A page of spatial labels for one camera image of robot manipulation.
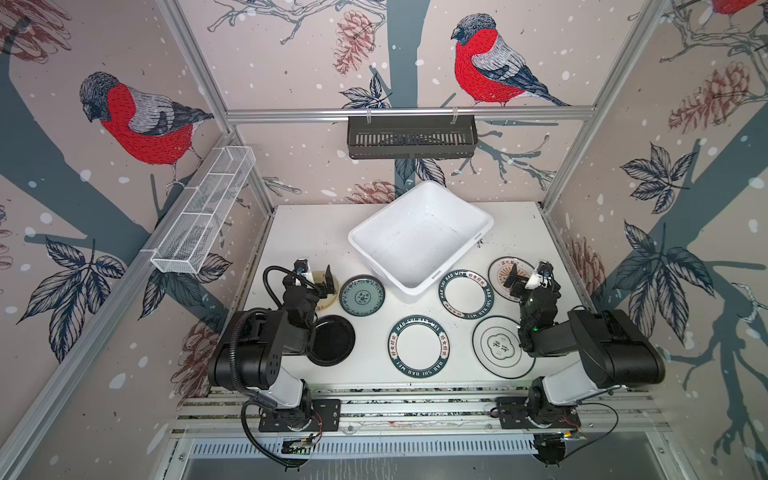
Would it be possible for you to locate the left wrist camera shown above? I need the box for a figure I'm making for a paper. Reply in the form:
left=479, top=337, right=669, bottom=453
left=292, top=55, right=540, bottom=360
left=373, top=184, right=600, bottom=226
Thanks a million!
left=293, top=259, right=313, bottom=283

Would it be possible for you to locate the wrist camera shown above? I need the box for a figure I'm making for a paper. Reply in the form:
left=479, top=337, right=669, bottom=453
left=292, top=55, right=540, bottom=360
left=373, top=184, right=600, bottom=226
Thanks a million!
left=293, top=259, right=313, bottom=283
left=536, top=261, right=554, bottom=289

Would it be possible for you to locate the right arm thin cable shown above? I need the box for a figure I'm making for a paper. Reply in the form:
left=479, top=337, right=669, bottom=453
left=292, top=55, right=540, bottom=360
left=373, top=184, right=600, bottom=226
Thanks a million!
left=557, top=401, right=620, bottom=460

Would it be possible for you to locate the horizontal aluminium frame bar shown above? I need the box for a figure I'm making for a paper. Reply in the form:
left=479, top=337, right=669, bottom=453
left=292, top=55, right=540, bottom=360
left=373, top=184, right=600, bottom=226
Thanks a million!
left=224, top=106, right=597, bottom=125

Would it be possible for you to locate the white plastic bin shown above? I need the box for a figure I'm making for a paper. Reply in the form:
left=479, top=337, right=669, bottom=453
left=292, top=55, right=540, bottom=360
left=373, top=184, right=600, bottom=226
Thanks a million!
left=348, top=181, right=494, bottom=303

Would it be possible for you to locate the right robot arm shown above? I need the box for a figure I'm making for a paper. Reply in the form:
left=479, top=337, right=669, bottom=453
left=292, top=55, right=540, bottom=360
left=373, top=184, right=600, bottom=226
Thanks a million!
left=495, top=261, right=666, bottom=429

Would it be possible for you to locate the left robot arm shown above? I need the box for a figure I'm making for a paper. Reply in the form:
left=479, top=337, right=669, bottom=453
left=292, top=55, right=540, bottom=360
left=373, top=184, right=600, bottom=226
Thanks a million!
left=207, top=259, right=333, bottom=431

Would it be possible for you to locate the orange sunburst plate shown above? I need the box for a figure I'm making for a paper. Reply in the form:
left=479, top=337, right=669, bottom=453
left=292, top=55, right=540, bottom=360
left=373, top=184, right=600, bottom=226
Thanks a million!
left=487, top=256, right=534, bottom=302

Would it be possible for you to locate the white wire mesh basket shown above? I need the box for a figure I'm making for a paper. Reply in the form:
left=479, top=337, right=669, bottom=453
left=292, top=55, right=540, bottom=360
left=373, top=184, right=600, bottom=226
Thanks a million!
left=151, top=146, right=255, bottom=274

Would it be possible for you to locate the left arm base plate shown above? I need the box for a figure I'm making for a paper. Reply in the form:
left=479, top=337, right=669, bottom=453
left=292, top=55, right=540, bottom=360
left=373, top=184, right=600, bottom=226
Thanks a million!
left=258, top=399, right=341, bottom=433

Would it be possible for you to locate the black round plate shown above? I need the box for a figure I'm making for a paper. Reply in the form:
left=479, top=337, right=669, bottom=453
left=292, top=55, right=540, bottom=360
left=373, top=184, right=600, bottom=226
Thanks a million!
left=307, top=315, right=356, bottom=367

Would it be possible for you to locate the teal patterned small plate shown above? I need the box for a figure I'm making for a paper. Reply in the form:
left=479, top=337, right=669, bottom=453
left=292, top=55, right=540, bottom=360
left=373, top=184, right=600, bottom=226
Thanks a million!
left=339, top=275, right=386, bottom=317

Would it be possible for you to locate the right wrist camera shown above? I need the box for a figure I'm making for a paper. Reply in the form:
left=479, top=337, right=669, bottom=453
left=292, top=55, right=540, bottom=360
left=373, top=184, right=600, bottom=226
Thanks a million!
left=536, top=261, right=554, bottom=289

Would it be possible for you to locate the cream yellow small plate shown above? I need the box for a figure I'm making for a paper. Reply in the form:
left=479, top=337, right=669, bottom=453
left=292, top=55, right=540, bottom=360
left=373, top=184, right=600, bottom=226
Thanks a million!
left=312, top=271, right=340, bottom=312

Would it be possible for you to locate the black wire hanging basket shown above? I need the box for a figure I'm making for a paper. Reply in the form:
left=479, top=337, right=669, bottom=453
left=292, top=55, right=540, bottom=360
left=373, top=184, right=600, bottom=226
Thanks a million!
left=346, top=114, right=479, bottom=161

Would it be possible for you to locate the green rim plate front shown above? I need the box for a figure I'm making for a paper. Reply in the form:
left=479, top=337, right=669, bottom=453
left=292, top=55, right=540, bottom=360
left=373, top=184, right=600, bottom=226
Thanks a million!
left=387, top=315, right=451, bottom=379

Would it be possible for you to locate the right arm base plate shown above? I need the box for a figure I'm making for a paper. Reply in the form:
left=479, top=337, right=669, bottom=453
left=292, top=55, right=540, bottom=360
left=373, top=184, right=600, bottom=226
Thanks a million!
left=494, top=396, right=581, bottom=431

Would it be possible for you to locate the green rim plate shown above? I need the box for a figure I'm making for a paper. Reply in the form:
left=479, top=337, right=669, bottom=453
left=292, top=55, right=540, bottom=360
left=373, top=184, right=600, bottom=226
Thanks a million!
left=387, top=315, right=451, bottom=379
left=438, top=269, right=494, bottom=320

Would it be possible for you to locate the white plate thin green ring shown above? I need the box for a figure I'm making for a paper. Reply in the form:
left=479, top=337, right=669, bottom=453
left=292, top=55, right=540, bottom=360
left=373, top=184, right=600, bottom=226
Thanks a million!
left=471, top=315, right=537, bottom=380

